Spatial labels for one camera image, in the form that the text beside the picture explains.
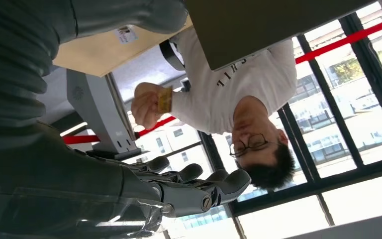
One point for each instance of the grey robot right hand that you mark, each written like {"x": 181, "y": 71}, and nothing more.
{"x": 62, "y": 184}

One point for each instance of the person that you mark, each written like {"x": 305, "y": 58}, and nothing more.
{"x": 227, "y": 89}

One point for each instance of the grey kiosk stand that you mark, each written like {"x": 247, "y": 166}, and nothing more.
{"x": 98, "y": 112}

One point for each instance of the black chair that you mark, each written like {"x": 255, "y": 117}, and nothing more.
{"x": 168, "y": 54}

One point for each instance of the grey laptop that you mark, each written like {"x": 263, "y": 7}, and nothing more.
{"x": 260, "y": 26}

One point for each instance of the red band below window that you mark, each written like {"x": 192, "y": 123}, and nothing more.
{"x": 342, "y": 41}

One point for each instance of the black window frame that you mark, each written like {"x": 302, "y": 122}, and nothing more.
{"x": 309, "y": 186}

